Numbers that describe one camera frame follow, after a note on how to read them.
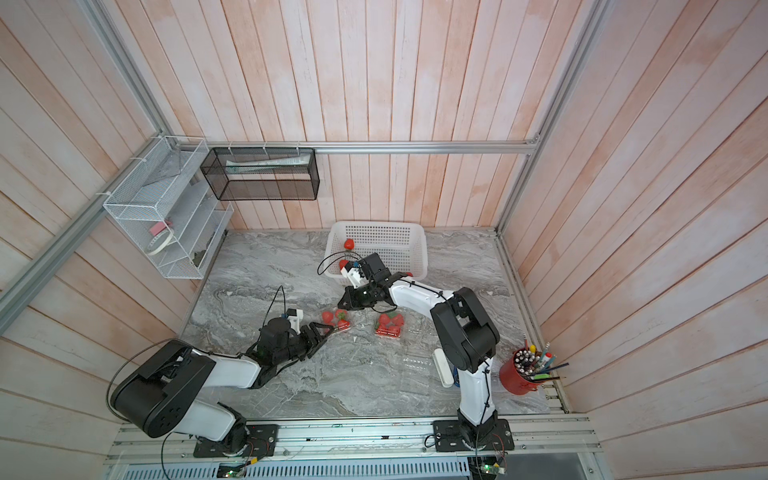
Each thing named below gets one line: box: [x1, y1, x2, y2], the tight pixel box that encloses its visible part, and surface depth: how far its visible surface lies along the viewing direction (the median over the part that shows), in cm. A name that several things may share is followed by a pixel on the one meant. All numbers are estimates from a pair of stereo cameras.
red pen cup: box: [499, 348, 544, 396], surface depth 74 cm
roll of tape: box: [146, 228, 174, 255], surface depth 82 cm
